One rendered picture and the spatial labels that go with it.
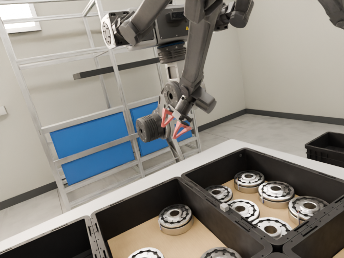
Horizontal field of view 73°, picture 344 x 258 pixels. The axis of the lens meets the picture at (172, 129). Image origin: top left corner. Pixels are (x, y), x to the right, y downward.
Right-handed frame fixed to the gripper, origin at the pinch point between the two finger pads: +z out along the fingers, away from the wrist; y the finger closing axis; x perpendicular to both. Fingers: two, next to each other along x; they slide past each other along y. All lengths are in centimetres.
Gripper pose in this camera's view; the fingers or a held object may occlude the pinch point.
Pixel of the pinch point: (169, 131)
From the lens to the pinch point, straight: 94.0
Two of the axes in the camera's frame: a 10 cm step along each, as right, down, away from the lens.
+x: 7.1, 2.8, 6.5
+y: 4.8, 4.8, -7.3
